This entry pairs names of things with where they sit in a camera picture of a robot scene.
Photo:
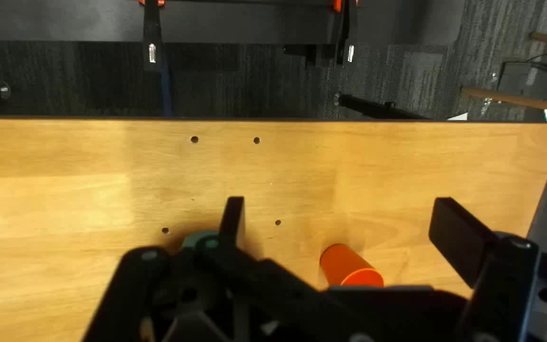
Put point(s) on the black bar clamp right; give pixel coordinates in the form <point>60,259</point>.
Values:
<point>347,31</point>

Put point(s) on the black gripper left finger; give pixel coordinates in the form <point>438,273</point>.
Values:
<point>233,223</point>

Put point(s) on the wooden chair frame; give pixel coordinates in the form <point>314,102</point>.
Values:
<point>527,102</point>

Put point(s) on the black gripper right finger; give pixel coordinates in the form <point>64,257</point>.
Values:
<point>461,238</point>

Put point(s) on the orange plastic cup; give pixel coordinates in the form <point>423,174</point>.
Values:
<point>345,267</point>

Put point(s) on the black tripod leg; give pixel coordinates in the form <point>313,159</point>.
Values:
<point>379,111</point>

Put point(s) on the black bar clamp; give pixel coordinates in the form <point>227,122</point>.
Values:
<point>153,41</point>
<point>347,31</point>

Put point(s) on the black bar clamp left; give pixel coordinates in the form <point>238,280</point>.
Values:
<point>153,41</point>

